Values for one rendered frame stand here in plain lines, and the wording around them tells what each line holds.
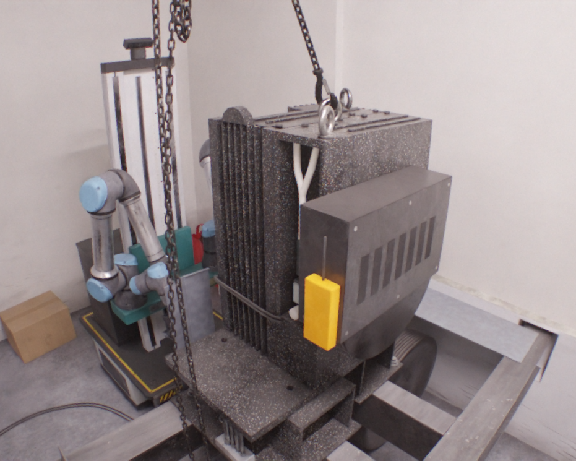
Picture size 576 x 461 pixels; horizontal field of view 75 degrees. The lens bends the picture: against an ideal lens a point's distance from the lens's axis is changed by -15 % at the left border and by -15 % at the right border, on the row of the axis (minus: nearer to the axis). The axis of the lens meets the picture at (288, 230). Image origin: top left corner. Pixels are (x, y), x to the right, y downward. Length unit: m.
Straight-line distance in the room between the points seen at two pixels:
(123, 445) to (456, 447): 1.08
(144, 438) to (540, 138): 1.87
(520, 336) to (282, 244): 1.30
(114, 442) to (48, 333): 1.66
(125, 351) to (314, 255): 1.67
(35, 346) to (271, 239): 2.25
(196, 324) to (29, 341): 1.64
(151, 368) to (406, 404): 1.29
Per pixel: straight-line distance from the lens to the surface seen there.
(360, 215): 0.85
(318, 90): 1.08
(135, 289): 1.70
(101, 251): 1.73
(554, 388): 2.27
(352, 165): 1.01
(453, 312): 2.11
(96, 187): 1.58
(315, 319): 0.94
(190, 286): 1.55
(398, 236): 1.01
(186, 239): 2.18
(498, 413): 1.67
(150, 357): 2.35
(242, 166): 1.14
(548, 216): 1.97
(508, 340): 2.02
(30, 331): 3.02
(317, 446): 1.43
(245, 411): 1.22
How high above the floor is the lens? 1.81
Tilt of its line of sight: 24 degrees down
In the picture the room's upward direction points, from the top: straight up
